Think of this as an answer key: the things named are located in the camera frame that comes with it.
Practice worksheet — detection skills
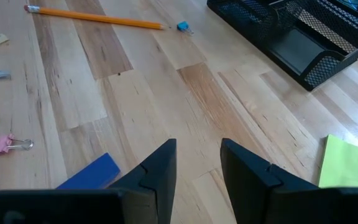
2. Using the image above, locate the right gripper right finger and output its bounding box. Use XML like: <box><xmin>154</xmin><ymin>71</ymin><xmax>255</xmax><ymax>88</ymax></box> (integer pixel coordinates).
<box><xmin>220</xmin><ymin>138</ymin><xmax>358</xmax><ymax>224</ymax></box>

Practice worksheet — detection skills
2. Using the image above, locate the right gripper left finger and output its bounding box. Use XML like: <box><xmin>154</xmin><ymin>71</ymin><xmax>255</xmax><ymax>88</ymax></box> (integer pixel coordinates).
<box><xmin>0</xmin><ymin>138</ymin><xmax>178</xmax><ymax>224</ymax></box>

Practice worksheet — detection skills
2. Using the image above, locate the purple eraser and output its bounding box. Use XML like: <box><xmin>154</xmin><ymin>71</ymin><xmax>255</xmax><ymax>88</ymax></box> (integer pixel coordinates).
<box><xmin>56</xmin><ymin>152</ymin><xmax>121</xmax><ymax>190</ymax></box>

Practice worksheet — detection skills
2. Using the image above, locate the green sticky note pad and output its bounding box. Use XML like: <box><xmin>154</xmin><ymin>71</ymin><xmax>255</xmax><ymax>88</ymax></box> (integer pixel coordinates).
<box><xmin>318</xmin><ymin>134</ymin><xmax>358</xmax><ymax>189</ymax></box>

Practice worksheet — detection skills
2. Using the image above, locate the black mesh desk organizer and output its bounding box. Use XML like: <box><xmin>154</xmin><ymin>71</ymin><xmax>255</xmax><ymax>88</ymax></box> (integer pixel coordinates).
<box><xmin>206</xmin><ymin>0</ymin><xmax>358</xmax><ymax>92</ymax></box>

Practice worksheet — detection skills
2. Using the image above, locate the pink binder clip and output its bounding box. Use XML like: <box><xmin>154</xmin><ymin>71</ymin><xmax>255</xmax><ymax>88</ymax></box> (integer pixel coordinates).
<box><xmin>0</xmin><ymin>133</ymin><xmax>35</xmax><ymax>154</ymax></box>

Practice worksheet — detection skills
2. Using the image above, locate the blue binder clip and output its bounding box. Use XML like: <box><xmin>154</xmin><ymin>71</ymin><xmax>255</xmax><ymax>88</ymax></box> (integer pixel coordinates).
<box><xmin>176</xmin><ymin>21</ymin><xmax>195</xmax><ymax>35</ymax></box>

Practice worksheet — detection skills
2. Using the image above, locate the yellow wooden pencil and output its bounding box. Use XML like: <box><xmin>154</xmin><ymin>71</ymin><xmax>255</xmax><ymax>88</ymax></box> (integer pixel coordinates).
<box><xmin>23</xmin><ymin>4</ymin><xmax>171</xmax><ymax>31</ymax></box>

